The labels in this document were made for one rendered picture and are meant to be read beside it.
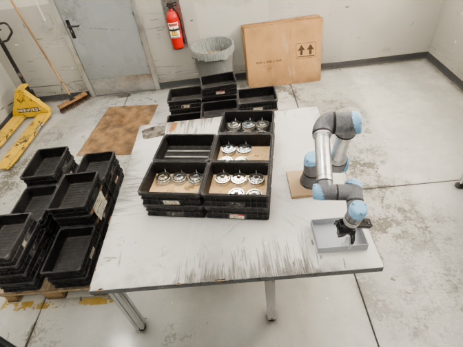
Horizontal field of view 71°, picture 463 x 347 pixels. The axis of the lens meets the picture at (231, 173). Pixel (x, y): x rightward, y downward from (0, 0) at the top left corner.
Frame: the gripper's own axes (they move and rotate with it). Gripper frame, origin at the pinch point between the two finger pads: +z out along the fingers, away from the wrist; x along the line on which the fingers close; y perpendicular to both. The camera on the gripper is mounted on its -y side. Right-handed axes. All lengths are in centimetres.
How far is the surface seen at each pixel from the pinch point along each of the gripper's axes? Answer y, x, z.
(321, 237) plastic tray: 8.6, -5.4, 17.1
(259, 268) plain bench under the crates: 46.7, 7.8, 13.5
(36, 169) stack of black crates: 231, -124, 75
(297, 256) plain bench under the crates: 24.5, 3.8, 14.7
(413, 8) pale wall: -212, -321, 113
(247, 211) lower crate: 48, -28, 16
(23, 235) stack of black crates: 209, -47, 46
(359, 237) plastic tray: -12.5, -2.3, 16.2
